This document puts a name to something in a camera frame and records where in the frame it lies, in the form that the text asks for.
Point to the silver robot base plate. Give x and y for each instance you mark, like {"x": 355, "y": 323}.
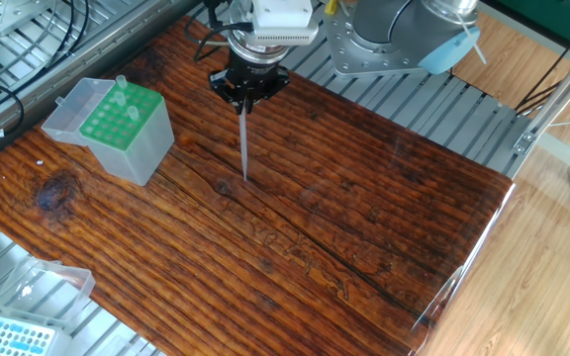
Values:
{"x": 359, "y": 57}

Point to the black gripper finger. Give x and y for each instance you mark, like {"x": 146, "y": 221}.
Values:
{"x": 225, "y": 89}
{"x": 275, "y": 84}

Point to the silver perforated metal plate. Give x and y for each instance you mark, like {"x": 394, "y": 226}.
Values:
{"x": 8, "y": 12}

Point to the brown wooden board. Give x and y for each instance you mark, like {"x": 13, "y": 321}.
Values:
{"x": 191, "y": 306}

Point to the clear pipette tip in holder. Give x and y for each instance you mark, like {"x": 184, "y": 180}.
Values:
{"x": 119, "y": 99}
{"x": 122, "y": 82}
{"x": 132, "y": 113}

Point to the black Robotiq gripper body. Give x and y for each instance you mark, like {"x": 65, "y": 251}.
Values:
{"x": 253, "y": 71}

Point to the yellow plastic clip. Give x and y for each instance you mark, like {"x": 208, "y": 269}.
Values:
{"x": 332, "y": 7}

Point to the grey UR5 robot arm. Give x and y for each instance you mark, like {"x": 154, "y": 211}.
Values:
{"x": 280, "y": 20}

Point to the aluminium frame post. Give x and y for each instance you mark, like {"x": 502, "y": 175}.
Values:
{"x": 562, "y": 91}

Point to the clear large pipette tip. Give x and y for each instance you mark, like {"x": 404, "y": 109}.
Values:
{"x": 244, "y": 143}

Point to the green-topped large tip holder box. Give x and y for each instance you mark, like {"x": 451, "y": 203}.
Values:
{"x": 131, "y": 153}

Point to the small pipette tip box, clear lid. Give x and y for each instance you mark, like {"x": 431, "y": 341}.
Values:
{"x": 8, "y": 341}

